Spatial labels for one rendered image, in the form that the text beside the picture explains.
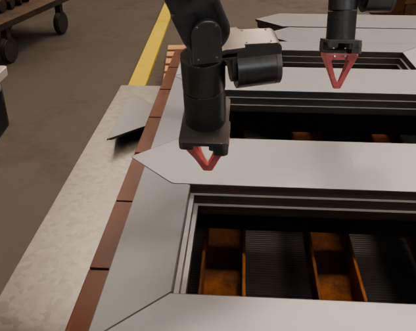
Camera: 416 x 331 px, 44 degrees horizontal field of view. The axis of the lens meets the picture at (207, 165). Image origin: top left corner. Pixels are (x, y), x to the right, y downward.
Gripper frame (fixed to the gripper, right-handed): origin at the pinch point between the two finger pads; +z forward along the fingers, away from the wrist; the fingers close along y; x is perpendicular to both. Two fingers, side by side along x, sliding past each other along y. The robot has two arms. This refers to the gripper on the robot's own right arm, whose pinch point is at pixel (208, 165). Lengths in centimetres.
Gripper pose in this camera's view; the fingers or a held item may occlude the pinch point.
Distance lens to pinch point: 78.8
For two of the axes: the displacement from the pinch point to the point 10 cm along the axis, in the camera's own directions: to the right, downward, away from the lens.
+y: 0.9, -7.0, 7.1
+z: 0.3, 7.1, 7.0
